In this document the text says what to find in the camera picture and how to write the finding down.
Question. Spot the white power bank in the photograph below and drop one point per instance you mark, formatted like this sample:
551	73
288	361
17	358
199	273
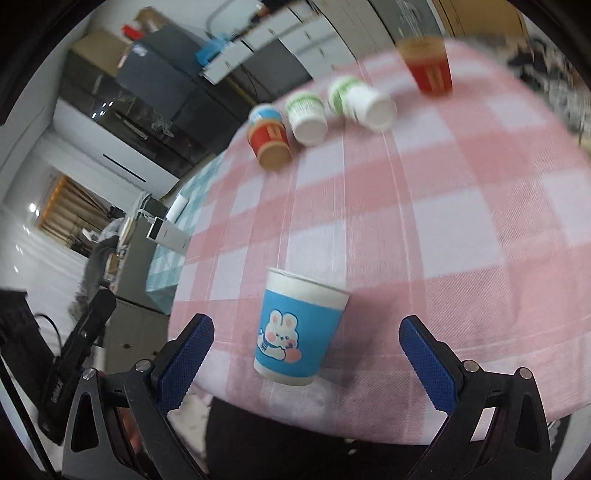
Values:
166	234

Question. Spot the teal checked tablecloth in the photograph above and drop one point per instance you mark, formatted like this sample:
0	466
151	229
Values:
166	265

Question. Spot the white tissue roll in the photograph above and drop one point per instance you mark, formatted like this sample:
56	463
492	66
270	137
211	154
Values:
176	209

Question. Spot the lying blue cup behind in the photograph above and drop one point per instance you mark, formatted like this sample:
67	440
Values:
263	112

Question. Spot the lying red paper cup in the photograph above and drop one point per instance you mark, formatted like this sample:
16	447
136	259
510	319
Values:
268	140

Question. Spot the white green cup left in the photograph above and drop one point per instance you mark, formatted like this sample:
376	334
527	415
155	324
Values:
306	116

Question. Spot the white green cup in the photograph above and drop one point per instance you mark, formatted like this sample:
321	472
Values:
351	98
306	116

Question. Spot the blue plastic bag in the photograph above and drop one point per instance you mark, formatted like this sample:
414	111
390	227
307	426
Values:
211	48

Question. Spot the white green cup right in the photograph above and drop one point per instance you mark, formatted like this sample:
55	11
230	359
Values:
351	98

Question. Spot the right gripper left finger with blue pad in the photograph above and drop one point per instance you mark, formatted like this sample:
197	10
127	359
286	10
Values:
118	426

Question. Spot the blue bunny paper cup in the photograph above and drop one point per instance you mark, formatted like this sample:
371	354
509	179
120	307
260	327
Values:
298	320

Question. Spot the white drawer desk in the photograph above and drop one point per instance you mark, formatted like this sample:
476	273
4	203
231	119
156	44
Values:
301	28

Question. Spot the upright red paper cup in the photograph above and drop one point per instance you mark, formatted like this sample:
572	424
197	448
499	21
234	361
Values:
427	59

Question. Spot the pink checked tablecloth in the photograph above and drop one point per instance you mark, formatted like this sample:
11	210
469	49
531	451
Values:
472	212

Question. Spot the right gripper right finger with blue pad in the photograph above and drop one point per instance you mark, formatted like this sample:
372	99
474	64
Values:
495	427

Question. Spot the black refrigerator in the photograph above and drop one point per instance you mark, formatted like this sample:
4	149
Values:
161	69

